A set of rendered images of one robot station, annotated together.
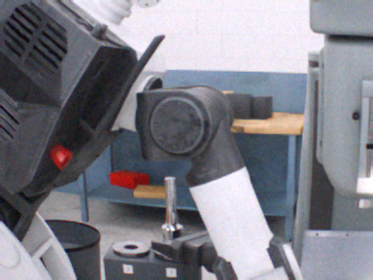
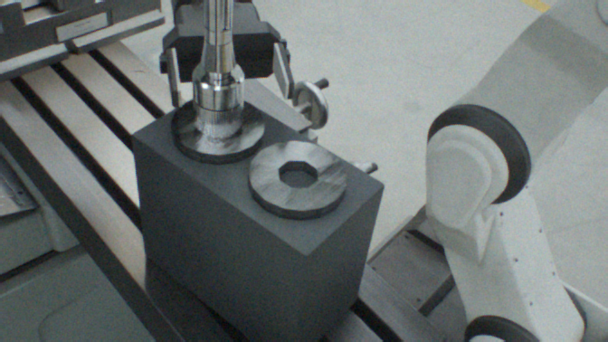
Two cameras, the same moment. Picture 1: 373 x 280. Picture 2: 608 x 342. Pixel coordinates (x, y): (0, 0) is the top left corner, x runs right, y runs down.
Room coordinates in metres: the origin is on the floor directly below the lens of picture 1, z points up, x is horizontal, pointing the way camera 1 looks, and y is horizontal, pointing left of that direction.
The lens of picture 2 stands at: (1.77, 0.49, 1.55)
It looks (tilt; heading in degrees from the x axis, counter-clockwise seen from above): 44 degrees down; 214
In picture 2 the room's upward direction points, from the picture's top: 7 degrees clockwise
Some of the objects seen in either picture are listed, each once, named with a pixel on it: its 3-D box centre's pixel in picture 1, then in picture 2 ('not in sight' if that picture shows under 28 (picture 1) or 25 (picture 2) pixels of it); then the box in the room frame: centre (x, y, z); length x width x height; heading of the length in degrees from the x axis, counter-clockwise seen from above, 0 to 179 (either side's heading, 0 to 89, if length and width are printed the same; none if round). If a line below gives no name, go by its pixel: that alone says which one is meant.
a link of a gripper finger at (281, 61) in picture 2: (160, 248); (287, 72); (1.34, 0.17, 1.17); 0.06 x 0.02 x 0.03; 51
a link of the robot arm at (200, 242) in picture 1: (209, 253); (217, 28); (1.33, 0.07, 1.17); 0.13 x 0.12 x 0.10; 141
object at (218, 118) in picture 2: (172, 240); (218, 103); (1.42, 0.15, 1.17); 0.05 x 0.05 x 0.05
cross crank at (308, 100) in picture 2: not in sight; (298, 110); (0.83, -0.16, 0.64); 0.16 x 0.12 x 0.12; 169
